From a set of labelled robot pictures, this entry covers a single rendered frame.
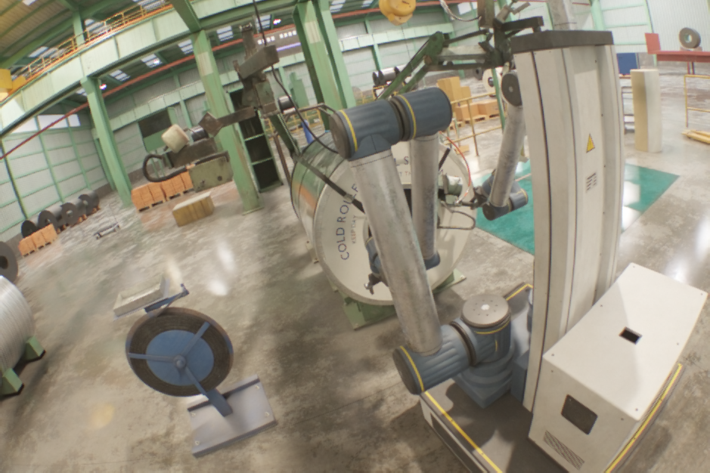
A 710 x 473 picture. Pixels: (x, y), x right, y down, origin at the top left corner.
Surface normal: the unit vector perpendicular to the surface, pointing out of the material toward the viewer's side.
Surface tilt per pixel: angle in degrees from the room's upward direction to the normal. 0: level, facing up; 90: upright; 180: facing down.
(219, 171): 89
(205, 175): 89
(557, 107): 90
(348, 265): 90
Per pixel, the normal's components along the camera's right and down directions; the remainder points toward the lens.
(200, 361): 0.45, 0.19
